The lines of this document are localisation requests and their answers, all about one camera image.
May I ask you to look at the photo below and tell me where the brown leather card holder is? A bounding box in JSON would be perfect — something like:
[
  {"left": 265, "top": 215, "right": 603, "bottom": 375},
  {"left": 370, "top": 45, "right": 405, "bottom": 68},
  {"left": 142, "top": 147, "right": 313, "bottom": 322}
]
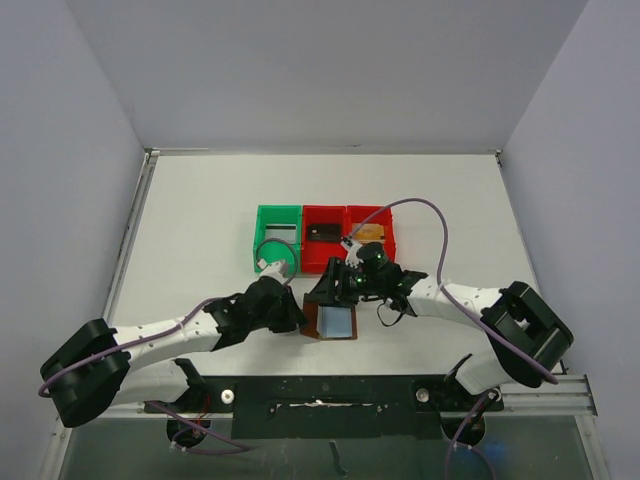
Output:
[{"left": 300, "top": 303, "right": 358, "bottom": 341}]

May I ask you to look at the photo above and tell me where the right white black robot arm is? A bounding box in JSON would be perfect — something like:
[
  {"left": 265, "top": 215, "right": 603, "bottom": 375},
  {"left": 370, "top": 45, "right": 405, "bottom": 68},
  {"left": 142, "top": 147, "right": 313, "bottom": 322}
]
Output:
[{"left": 303, "top": 258, "right": 574, "bottom": 409}]

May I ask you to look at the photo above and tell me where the silver credit card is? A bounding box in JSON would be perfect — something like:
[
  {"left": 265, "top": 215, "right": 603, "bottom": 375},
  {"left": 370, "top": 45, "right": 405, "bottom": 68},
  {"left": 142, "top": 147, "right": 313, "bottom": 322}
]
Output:
[{"left": 264, "top": 223, "right": 298, "bottom": 244}]

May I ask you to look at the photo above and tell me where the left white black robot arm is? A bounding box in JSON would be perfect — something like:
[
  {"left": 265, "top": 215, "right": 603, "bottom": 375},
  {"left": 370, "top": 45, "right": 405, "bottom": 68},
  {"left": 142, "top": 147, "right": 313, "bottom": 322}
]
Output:
[{"left": 38, "top": 277, "right": 307, "bottom": 428}]

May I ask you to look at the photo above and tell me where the black credit card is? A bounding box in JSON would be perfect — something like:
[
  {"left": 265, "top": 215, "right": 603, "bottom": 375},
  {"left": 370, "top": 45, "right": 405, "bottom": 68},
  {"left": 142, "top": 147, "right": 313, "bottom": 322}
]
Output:
[{"left": 306, "top": 223, "right": 342, "bottom": 243}]

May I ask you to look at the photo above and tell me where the gold credit card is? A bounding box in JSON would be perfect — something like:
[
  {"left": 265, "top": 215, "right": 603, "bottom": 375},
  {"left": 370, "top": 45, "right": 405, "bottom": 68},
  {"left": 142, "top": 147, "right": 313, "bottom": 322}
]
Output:
[{"left": 351, "top": 223, "right": 386, "bottom": 244}]

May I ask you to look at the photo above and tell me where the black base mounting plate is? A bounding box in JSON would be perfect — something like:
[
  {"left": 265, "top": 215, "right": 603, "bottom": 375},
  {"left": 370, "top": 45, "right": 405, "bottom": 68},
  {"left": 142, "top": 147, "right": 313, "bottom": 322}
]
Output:
[{"left": 145, "top": 375, "right": 478, "bottom": 440}]

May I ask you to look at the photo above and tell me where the green plastic bin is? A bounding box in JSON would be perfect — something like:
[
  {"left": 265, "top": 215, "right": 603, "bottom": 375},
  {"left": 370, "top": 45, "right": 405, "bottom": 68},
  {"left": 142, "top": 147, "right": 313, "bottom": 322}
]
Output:
[{"left": 253, "top": 205, "right": 303, "bottom": 273}]

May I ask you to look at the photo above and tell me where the aluminium frame rail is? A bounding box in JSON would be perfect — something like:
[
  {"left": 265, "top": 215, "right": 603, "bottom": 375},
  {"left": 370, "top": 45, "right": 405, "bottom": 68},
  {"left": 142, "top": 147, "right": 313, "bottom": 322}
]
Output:
[{"left": 59, "top": 371, "right": 597, "bottom": 427}]

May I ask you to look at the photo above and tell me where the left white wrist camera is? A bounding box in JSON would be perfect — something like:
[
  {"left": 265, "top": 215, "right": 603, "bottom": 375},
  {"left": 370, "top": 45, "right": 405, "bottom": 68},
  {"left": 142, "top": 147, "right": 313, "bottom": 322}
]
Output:
[{"left": 256, "top": 259, "right": 290, "bottom": 284}]

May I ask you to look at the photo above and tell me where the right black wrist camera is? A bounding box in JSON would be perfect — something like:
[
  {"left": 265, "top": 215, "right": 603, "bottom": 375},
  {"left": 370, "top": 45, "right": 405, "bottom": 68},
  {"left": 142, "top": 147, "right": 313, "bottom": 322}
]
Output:
[{"left": 356, "top": 242, "right": 389, "bottom": 274}]

